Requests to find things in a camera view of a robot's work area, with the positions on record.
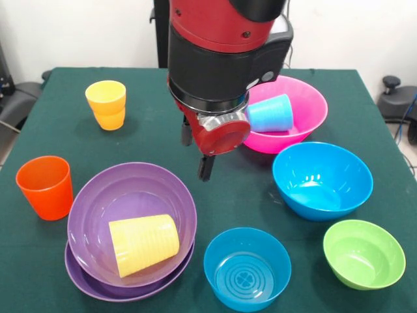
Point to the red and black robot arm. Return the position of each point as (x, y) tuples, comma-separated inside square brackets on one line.
[(221, 58)]

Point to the pink bowl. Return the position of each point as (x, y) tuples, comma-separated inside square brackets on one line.
[(309, 107)]

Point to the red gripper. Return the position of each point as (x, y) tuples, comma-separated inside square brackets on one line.
[(224, 138)]

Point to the green bowl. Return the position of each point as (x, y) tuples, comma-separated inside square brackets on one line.
[(363, 257)]

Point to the blue cup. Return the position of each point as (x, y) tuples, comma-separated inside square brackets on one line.
[(273, 114)]

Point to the large blue bowl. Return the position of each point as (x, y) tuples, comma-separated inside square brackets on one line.
[(319, 192)]

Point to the pale yellow translucent cup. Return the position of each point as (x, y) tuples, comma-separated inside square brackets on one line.
[(143, 244)]

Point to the dark green table cloth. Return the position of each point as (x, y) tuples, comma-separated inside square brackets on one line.
[(65, 130)]

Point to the orange cup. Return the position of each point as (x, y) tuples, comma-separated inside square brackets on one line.
[(49, 195)]

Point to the amber yellow cup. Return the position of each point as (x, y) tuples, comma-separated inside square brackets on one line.
[(110, 120)]

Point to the small blue patterned bowl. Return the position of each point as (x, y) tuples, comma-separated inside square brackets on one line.
[(247, 274)]

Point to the black pedestal leg with caster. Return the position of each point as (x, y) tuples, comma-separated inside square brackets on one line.
[(397, 104), (19, 98)]

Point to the purple bowl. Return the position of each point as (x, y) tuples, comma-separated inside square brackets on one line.
[(84, 287), (130, 189)]

